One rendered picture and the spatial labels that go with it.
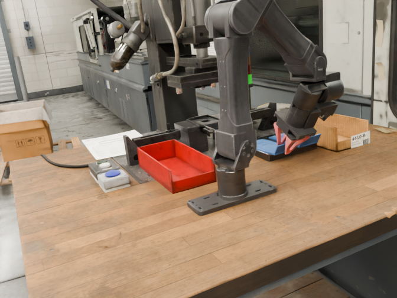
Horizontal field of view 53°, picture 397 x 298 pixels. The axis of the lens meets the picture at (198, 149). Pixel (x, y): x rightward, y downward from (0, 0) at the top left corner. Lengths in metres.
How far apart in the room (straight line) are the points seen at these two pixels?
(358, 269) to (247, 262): 1.22
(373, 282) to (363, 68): 0.84
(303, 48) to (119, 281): 0.61
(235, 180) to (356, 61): 0.90
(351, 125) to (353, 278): 0.83
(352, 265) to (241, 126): 1.17
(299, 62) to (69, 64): 9.60
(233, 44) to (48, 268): 0.53
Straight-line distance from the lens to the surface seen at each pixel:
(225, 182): 0.87
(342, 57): 1.68
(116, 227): 0.85
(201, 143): 1.24
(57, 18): 10.39
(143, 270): 0.70
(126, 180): 1.05
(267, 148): 1.16
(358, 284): 1.91
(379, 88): 1.50
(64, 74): 10.40
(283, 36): 0.91
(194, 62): 1.22
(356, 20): 1.62
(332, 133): 1.18
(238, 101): 0.83
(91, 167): 1.16
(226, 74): 0.83
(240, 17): 0.81
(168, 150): 1.20
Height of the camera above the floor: 1.28
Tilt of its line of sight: 17 degrees down
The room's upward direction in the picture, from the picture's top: 6 degrees counter-clockwise
